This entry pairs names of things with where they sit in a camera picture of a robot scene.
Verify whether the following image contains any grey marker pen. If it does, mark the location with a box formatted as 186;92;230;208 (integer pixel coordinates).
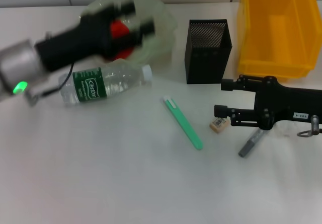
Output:
238;129;265;159

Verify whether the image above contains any yellow plastic bin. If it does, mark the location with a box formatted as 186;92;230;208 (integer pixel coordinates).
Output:
236;0;318;82

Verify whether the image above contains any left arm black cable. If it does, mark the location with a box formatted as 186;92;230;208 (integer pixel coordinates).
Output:
25;64;74;106

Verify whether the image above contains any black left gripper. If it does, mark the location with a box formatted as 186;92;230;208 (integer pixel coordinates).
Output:
35;0;155;71

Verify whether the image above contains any beige eraser with barcode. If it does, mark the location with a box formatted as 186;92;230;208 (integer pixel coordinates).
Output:
209;117;231;134

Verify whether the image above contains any pale green glass fruit plate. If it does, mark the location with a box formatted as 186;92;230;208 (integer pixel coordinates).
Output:
79;0;178;68

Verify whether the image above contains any clear green-label water bottle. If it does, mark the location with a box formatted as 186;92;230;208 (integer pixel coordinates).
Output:
58;64;153;108

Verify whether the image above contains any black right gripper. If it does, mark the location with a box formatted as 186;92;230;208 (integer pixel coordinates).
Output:
213;74;322;130

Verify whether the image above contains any red-orange toy orange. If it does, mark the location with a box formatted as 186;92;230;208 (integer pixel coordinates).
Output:
109;19;134;60

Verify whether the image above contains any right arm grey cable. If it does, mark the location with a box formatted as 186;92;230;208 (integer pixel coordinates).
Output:
296;114;322;138

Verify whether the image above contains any black mesh pen holder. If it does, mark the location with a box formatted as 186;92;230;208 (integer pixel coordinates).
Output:
184;19;233;85

